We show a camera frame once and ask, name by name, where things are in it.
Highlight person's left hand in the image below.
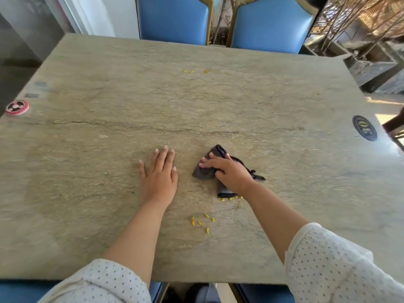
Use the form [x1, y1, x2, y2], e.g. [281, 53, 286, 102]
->
[138, 145, 179, 207]

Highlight grey stone table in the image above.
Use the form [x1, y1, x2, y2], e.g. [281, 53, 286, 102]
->
[0, 33, 404, 285]

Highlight black oval number plate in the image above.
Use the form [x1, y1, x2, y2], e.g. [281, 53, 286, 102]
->
[352, 115, 378, 142]

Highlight person's right hand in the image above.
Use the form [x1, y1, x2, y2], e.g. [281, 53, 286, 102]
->
[199, 152, 256, 198]

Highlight white dotted left sleeve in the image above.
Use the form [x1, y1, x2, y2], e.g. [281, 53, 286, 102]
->
[37, 258, 152, 303]

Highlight black left shoe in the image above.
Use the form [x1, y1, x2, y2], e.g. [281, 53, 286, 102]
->
[162, 286, 181, 303]

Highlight white dotted right sleeve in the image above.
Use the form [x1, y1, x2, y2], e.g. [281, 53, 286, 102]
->
[284, 222, 404, 303]

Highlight black right shoe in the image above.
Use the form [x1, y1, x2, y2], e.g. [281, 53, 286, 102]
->
[184, 283, 209, 303]

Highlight person's left forearm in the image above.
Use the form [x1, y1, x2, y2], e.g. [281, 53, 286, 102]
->
[102, 200, 173, 289]

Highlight white dotted sleeve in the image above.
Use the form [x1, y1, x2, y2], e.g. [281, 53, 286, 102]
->
[37, 258, 152, 303]
[284, 222, 404, 303]

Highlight dark grey cloth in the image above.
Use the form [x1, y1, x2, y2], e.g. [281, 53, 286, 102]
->
[191, 144, 266, 199]

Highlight black pillar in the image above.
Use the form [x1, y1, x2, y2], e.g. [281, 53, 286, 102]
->
[300, 0, 332, 16]

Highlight grey stone planter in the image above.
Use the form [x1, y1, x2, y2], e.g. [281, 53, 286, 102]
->
[300, 37, 353, 59]
[374, 40, 404, 95]
[343, 44, 399, 93]

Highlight scattered yellow food crumbs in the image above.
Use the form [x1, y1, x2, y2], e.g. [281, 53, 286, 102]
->
[183, 69, 244, 234]

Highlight red round call button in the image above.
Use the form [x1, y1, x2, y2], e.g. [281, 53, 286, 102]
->
[5, 100, 30, 116]

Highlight black shoe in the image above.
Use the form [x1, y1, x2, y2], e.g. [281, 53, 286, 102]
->
[184, 283, 209, 303]
[162, 286, 181, 303]

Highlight group of rattan chairs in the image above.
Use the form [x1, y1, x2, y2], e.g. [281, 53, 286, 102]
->
[311, 0, 404, 38]

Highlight grey table black legs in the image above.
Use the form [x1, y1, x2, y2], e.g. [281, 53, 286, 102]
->
[382, 106, 404, 133]

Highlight person's right forearm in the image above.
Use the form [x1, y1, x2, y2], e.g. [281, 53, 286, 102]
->
[241, 181, 310, 264]

